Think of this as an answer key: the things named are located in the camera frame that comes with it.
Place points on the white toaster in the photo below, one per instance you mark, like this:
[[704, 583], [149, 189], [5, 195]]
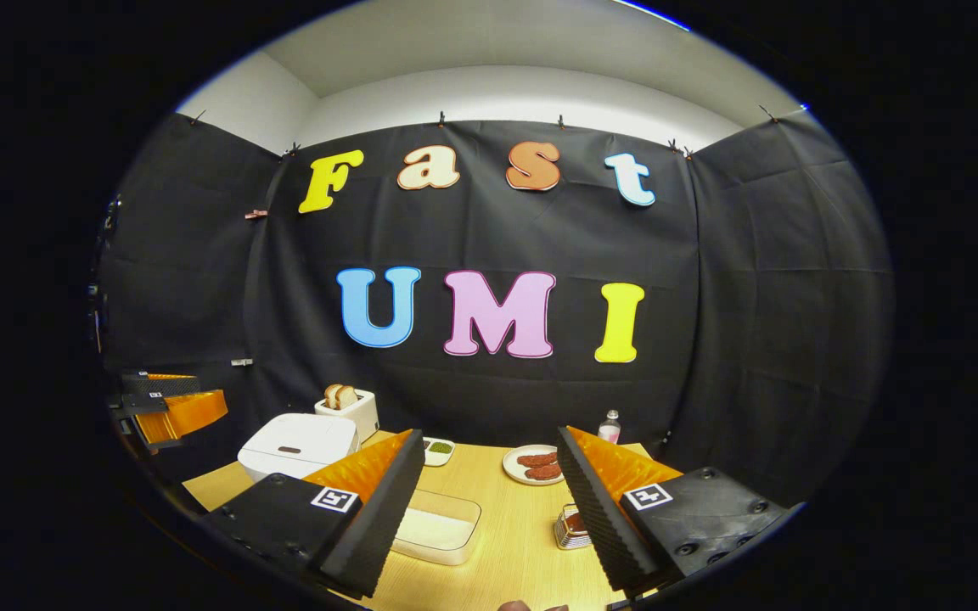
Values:
[[362, 420]]

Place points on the white rice cooker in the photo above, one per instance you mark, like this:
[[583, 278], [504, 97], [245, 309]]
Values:
[[294, 445]]

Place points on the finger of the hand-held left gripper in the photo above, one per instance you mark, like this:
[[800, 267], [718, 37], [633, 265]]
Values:
[[183, 414], [158, 383]]

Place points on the black backdrop cloth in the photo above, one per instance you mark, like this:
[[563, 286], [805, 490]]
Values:
[[752, 297]]

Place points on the white divided grain dish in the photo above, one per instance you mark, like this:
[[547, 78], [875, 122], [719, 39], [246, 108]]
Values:
[[438, 450]]

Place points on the white rice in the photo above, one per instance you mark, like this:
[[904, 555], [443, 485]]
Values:
[[434, 539]]

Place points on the white round plate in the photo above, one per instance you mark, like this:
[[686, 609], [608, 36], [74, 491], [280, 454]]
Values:
[[510, 468]]

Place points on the red sausage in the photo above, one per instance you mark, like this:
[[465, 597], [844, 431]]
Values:
[[544, 473], [537, 460]]

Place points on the pink cloth clip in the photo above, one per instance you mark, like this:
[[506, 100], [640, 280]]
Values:
[[256, 214]]

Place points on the toasted bread slice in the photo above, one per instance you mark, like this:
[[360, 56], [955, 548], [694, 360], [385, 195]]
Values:
[[332, 396], [347, 396]]

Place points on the clear bottle with pink label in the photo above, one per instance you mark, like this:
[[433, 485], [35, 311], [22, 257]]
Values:
[[609, 431]]

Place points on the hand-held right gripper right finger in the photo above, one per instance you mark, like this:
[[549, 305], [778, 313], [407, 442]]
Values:
[[599, 518]]

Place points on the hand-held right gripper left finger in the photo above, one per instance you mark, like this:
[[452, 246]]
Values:
[[387, 518]]

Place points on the clear plastic container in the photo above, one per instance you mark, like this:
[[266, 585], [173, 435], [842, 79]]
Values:
[[438, 501]]

